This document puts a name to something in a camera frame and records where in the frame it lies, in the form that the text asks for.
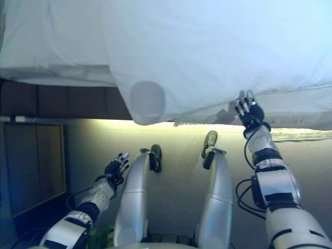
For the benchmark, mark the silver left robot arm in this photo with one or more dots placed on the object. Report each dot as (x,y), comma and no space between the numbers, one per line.
(101,194)

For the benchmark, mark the white bed sheet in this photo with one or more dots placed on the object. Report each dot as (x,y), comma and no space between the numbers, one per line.
(52,39)

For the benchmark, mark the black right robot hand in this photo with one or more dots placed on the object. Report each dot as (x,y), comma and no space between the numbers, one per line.
(252,112)

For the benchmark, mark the silver right robot leg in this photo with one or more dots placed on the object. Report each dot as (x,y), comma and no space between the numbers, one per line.
(218,197)

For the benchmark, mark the dark left robot foot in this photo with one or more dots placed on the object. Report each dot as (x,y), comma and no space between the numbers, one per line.
(156,155)

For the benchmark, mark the silver robot leg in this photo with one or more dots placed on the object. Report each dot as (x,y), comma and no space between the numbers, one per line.
(218,197)
(132,197)

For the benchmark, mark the green plant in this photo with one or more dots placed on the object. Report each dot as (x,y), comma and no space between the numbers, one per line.
(101,237)

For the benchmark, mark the wooden nightstand with glass front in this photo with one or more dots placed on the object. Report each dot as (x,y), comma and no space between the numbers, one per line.
(26,168)

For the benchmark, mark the silver left robot leg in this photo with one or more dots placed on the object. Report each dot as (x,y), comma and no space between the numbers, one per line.
(132,197)

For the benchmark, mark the small patterned mat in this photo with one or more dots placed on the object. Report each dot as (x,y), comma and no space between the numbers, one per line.
(306,135)

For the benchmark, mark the white duvet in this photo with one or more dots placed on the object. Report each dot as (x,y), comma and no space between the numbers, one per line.
(207,52)

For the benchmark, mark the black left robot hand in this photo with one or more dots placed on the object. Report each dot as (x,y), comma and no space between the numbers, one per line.
(114,168)

